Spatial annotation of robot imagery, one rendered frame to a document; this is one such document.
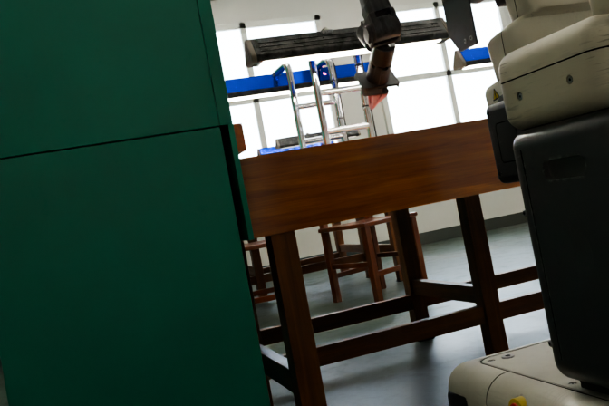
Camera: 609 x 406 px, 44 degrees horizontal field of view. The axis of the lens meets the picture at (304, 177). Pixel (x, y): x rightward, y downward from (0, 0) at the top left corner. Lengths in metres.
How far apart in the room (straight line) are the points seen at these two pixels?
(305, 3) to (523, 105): 6.58
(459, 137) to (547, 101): 0.80
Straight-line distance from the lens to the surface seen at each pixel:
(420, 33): 2.26
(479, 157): 1.93
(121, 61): 1.67
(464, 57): 2.98
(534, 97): 1.15
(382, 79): 1.91
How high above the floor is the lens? 0.64
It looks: 2 degrees up
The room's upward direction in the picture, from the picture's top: 11 degrees counter-clockwise
